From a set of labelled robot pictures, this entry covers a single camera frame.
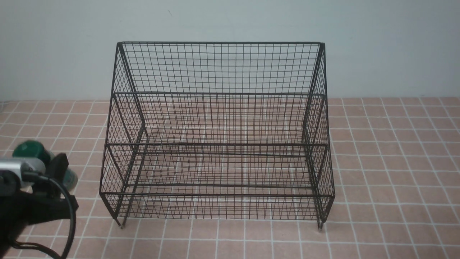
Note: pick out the black wire mesh shelf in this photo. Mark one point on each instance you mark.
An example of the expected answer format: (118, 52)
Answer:
(218, 130)

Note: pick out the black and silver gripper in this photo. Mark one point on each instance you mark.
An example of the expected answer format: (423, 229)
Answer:
(32, 193)

